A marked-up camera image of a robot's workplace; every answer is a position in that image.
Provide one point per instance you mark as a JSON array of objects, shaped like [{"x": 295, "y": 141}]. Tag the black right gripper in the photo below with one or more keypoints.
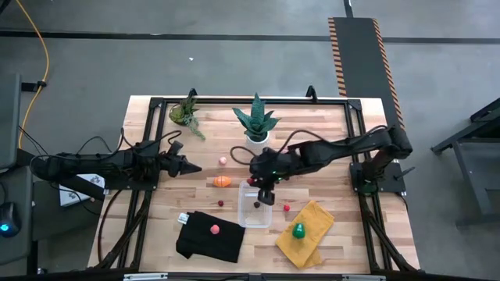
[{"x": 267, "y": 168}]

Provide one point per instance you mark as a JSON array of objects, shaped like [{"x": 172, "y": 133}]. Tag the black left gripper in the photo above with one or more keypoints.
[{"x": 168, "y": 166}]

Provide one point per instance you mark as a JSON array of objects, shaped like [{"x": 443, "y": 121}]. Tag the pale pink toy garlic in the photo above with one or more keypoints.
[{"x": 222, "y": 160}]

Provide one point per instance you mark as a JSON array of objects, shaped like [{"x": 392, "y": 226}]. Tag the orange toy pumpkin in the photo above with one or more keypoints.
[{"x": 222, "y": 182}]

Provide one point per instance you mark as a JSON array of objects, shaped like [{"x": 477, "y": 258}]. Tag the pink toy peach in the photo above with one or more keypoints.
[{"x": 214, "y": 229}]

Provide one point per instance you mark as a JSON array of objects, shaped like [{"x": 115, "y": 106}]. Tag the green toy pepper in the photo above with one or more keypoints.
[{"x": 298, "y": 231}]

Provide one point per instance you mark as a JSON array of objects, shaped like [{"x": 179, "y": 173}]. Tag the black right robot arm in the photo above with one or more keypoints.
[{"x": 351, "y": 146}]

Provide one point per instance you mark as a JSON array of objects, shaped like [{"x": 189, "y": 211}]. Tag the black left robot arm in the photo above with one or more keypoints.
[{"x": 78, "y": 166}]

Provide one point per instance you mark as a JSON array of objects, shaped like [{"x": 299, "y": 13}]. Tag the snake plant in white pot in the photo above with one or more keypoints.
[{"x": 257, "y": 121}]

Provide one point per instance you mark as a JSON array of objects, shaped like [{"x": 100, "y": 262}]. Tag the clear plastic container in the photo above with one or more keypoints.
[{"x": 254, "y": 218}]

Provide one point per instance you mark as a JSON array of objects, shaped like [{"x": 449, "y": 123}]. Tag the trailing succulent in dark pot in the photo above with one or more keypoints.
[{"x": 179, "y": 113}]

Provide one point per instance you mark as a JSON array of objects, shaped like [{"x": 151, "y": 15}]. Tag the black folded cloth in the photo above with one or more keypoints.
[{"x": 211, "y": 244}]

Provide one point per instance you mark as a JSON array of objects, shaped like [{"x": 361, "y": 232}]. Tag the yellow folded cloth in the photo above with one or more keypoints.
[{"x": 308, "y": 250}]

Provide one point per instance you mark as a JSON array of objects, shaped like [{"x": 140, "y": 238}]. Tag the white printed box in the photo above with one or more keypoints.
[{"x": 78, "y": 195}]

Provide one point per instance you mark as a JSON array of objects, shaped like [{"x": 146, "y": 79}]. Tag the black floor strip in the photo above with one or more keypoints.
[{"x": 156, "y": 36}]

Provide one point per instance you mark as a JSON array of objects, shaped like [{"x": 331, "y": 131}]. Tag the black striped-edge floor mat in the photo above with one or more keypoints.
[{"x": 359, "y": 58}]

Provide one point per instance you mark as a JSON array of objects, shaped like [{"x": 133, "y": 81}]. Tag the dark grey side table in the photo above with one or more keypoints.
[
  {"x": 473, "y": 183},
  {"x": 47, "y": 218}
]

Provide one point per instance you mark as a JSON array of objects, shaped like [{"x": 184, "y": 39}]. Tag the grey flat panel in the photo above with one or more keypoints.
[{"x": 8, "y": 117}]

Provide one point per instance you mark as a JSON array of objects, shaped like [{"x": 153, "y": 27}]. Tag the black computer mouse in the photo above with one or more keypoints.
[{"x": 8, "y": 220}]

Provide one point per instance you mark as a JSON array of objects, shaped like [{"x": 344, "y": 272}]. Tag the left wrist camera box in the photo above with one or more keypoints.
[{"x": 176, "y": 149}]

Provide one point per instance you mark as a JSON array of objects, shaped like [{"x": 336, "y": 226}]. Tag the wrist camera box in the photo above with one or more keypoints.
[
  {"x": 266, "y": 197},
  {"x": 176, "y": 149}
]

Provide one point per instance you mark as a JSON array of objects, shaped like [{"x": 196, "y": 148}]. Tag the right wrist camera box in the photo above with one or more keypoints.
[{"x": 266, "y": 197}]

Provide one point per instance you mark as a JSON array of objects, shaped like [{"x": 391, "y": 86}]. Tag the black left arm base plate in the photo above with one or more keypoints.
[{"x": 133, "y": 186}]

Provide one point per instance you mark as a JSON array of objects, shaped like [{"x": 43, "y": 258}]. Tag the black metal table frame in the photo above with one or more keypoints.
[{"x": 254, "y": 100}]

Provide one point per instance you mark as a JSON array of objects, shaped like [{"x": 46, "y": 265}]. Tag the silver metal bracket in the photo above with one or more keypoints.
[
  {"x": 363, "y": 278},
  {"x": 146, "y": 276}
]

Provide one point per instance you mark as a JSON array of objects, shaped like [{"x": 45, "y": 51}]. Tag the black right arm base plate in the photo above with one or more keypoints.
[{"x": 390, "y": 183}]

